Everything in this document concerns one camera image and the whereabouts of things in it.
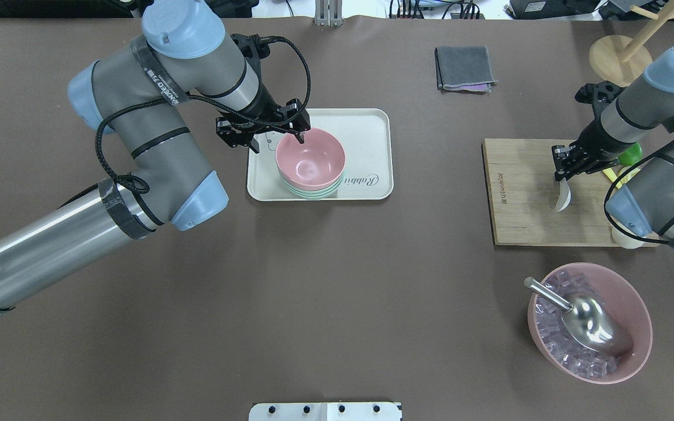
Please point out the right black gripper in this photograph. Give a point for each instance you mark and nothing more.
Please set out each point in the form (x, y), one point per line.
(588, 145)

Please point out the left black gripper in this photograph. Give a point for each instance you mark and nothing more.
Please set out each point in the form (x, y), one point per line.
(266, 107)

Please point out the small pink bowl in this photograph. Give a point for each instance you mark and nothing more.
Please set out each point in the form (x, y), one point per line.
(316, 163)

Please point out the white ceramic spoon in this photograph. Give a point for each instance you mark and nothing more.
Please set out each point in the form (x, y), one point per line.
(565, 195)

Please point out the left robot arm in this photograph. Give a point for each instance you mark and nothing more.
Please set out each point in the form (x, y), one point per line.
(155, 171)

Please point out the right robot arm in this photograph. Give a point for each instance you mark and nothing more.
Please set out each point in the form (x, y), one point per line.
(622, 117)

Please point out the green bowl stack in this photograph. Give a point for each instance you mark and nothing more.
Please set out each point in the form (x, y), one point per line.
(317, 194)

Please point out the large pink ice bowl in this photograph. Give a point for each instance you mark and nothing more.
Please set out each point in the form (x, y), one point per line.
(622, 302)

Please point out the yellow plastic knife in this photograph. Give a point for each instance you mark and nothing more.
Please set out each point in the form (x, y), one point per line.
(611, 175)

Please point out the bamboo cutting board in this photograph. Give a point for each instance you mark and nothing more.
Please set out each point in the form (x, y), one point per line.
(523, 196)

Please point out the cream rabbit tray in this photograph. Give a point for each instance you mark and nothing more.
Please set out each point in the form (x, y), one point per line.
(365, 135)

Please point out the green lime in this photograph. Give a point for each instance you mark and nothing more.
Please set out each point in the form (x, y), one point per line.
(632, 155)

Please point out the white steamed bun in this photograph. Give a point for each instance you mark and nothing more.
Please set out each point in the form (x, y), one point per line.
(623, 240)

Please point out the wooden mug tree stand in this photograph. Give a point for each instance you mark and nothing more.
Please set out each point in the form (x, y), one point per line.
(621, 59)

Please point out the grey folded cloth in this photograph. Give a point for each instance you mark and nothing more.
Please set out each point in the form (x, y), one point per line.
(463, 68)

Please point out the metal ice scoop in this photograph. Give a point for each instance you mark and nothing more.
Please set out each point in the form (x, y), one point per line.
(586, 320)

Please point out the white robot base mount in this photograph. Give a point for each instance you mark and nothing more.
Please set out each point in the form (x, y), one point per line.
(371, 410)

